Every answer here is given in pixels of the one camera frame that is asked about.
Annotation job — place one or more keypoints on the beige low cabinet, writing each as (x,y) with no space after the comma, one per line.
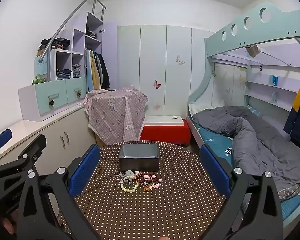
(72,127)

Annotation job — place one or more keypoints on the pile of dark clothes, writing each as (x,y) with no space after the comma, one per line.
(55,43)

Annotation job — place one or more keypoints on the amber pendant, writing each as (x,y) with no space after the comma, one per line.
(146,189)

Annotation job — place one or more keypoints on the teal bunk bed frame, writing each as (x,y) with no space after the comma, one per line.
(240,40)

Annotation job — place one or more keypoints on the grey metal handrail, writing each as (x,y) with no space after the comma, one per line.
(65,21)

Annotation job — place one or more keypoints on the folded blue jeans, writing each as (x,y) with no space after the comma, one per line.
(64,74)

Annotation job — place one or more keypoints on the folded grey clothes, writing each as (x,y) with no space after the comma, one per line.
(76,71)

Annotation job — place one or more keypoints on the pink bear print cloth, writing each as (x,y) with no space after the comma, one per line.
(115,115)

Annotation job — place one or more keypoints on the beige butterfly sticker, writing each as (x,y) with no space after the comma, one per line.
(180,60)

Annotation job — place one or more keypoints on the yellow hanging garment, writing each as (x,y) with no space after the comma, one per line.
(95,75)

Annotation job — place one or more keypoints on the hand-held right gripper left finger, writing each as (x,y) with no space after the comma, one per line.
(85,171)

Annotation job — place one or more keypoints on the grey duvet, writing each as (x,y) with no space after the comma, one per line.
(260,140)

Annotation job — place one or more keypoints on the light blue hanging garment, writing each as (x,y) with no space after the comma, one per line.
(89,75)

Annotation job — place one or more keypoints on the lilac stair shelf cabinet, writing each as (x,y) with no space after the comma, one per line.
(77,37)

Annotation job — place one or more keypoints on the beige hanging pouch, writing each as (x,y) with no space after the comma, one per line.
(252,50)

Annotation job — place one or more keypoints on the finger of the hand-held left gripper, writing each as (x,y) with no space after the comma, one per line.
(35,145)
(1,137)

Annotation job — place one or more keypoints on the dark metal box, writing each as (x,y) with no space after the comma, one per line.
(140,165)

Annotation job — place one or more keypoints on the grey green hanging garment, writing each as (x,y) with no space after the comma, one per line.
(100,67)

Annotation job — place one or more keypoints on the red butterfly sticker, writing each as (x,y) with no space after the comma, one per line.
(157,84)

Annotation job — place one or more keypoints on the white pillow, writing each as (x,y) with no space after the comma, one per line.
(202,106)

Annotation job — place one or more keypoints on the red bench with white top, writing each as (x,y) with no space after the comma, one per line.
(165,135)

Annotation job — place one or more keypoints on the pale green jade pendant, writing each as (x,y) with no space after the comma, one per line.
(129,173)

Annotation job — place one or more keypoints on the small blue box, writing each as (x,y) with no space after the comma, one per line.
(274,80)

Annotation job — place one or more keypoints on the white wardrobe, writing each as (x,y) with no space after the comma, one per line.
(152,55)

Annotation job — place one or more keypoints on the teal bedsheet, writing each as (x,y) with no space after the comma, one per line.
(215,140)

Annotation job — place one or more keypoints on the person's left hand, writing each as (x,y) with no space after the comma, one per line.
(9,226)

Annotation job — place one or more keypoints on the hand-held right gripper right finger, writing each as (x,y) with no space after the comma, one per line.
(215,171)

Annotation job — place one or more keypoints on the green plant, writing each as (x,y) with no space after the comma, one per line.
(38,80)

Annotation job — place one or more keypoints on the striped teal pillow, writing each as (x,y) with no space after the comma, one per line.
(255,110)

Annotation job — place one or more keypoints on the black hanging garment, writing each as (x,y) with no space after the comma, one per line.
(105,75)

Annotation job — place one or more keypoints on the teal drawer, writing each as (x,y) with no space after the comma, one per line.
(43,97)
(71,90)

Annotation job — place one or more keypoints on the pale pink butterfly sticker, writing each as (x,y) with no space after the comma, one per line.
(156,106)

